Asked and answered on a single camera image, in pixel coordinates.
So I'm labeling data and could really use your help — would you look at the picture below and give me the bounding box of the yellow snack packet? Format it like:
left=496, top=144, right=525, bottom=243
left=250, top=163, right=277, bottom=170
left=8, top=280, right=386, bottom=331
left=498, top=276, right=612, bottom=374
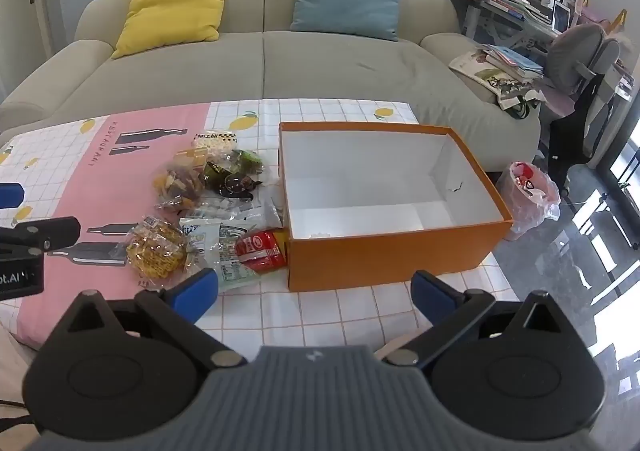
left=125, top=216, right=190, bottom=280

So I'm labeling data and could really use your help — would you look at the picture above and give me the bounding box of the trash bin with pink bag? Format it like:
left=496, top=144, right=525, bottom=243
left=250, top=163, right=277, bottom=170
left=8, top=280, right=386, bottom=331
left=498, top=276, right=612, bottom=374
left=496, top=161, right=561, bottom=241

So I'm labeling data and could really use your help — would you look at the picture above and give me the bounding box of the black cable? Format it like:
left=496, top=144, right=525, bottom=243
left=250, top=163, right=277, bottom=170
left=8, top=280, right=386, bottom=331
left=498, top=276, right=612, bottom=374
left=0, top=398, right=36, bottom=427

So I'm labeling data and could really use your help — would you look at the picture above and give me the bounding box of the black garment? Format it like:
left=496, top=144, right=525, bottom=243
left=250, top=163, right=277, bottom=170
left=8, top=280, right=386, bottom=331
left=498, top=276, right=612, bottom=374
left=550, top=74, right=616, bottom=182

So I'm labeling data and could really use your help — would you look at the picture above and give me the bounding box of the stack of magazines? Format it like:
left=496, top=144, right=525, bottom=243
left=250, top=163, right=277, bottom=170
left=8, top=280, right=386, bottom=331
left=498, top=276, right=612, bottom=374
left=482, top=44, right=545, bottom=82

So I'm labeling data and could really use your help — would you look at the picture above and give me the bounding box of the orange cardboard box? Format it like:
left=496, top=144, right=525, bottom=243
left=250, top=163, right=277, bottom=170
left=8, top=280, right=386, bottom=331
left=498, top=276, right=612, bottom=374
left=277, top=121, right=515, bottom=293

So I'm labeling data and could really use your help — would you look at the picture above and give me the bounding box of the beige sofa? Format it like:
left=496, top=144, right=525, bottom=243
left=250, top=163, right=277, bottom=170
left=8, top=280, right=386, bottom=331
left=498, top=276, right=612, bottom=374
left=0, top=0, right=543, bottom=177

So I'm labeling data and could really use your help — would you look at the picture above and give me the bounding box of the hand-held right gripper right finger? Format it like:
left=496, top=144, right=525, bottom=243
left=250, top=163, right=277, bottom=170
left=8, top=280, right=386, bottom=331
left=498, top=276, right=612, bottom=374
left=382, top=270, right=583, bottom=369

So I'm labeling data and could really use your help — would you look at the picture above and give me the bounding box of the pink cloth bag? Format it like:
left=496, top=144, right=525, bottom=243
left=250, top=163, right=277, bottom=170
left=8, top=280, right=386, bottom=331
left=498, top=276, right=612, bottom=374
left=575, top=0, right=631, bottom=37

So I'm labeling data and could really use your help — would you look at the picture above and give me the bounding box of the grey desk chair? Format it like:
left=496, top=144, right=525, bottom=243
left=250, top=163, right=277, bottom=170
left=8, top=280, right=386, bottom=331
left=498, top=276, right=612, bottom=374
left=542, top=24, right=626, bottom=197

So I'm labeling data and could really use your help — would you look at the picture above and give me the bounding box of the pink and white checked tablecloth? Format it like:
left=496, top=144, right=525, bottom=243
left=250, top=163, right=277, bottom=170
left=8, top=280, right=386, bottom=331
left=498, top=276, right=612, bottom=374
left=0, top=98, right=521, bottom=352

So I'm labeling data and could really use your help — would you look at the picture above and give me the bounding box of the pale blue snack packet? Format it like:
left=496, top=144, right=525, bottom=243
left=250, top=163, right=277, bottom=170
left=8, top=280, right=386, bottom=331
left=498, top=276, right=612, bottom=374
left=179, top=217, right=263, bottom=293

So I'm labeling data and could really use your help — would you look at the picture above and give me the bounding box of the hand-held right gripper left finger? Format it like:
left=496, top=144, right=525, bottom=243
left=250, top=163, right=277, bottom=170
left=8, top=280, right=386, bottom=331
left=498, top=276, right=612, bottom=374
left=50, top=267, right=248, bottom=371

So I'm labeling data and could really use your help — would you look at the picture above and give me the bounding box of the white cabinet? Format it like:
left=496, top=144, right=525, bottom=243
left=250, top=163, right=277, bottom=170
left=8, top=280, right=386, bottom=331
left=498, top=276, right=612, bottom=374
left=600, top=38, right=640, bottom=172

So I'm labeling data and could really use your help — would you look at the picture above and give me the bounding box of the red snack packet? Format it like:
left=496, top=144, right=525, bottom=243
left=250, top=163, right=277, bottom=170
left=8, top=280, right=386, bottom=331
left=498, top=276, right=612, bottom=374
left=234, top=227, right=290, bottom=276

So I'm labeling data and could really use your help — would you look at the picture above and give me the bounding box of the white tablet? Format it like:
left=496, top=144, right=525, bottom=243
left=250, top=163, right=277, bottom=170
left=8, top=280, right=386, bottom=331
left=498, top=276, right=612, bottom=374
left=551, top=0, right=572, bottom=32

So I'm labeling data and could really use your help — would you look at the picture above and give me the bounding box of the clear bag of white candies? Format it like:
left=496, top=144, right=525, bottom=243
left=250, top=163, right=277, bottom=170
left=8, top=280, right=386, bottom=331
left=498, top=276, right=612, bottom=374
left=192, top=195, right=285, bottom=232

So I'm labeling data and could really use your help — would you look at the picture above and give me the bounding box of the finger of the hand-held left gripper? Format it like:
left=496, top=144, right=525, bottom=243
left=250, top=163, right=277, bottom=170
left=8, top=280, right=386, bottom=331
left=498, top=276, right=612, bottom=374
left=0, top=182, right=25, bottom=208
left=0, top=216, right=82, bottom=260

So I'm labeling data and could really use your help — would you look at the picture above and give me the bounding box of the clear dried fruit bag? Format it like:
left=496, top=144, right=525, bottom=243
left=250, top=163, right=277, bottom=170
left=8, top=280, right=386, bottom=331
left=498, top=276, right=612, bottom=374
left=152, top=148, right=208, bottom=213

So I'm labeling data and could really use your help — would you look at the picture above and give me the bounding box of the small cola bottle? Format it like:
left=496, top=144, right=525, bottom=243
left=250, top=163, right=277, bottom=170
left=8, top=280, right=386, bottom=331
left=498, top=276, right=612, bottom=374
left=202, top=162, right=261, bottom=199

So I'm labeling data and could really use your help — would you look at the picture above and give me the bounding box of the yellow cushion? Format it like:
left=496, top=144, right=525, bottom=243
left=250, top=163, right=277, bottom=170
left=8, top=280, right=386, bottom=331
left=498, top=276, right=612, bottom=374
left=111, top=0, right=229, bottom=60

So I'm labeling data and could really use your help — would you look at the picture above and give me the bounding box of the white study desk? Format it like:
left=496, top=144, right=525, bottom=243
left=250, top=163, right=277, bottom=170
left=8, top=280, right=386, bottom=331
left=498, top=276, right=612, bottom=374
left=440, top=0, right=586, bottom=42

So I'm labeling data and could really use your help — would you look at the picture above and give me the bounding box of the white puffed snack packet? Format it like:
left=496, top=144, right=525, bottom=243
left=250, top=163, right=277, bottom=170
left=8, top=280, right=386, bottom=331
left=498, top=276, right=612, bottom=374
left=192, top=130, right=237, bottom=158

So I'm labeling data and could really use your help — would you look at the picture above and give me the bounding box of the green snack packet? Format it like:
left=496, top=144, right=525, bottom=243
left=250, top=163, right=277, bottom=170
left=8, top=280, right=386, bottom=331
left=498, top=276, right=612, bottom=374
left=231, top=149, right=265, bottom=178

